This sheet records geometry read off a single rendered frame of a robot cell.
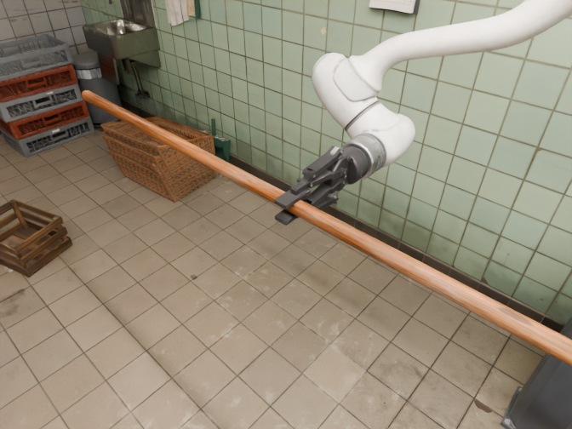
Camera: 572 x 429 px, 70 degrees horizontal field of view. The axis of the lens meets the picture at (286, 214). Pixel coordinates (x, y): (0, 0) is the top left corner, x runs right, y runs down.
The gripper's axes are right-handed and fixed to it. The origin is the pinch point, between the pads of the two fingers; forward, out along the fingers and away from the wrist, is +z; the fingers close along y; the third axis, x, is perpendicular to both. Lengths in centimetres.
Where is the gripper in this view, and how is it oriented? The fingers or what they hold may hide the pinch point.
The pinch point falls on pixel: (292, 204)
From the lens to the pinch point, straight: 76.8
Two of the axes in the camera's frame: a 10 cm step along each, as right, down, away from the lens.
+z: -6.7, 4.6, -5.8
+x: -7.5, -4.1, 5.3
